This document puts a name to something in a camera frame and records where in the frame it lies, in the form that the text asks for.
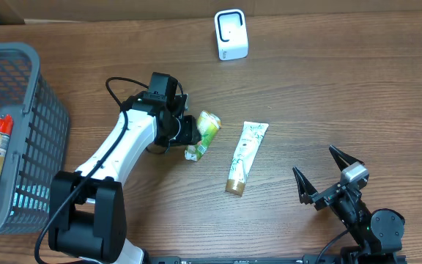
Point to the green juice carton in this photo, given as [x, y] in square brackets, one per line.
[208, 125]

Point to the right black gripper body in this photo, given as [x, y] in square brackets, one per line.
[327, 195]

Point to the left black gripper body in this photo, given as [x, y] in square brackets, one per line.
[184, 127]

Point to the white barcode scanner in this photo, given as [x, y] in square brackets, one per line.
[231, 34]

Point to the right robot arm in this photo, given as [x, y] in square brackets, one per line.
[370, 236]

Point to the white cream tube gold cap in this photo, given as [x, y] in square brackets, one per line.
[244, 155]

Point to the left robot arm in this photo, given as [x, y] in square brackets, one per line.
[87, 207]

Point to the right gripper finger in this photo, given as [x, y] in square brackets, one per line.
[342, 159]
[306, 191]

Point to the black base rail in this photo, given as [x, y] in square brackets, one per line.
[305, 259]

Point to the grey plastic basket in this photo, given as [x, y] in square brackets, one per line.
[38, 143]

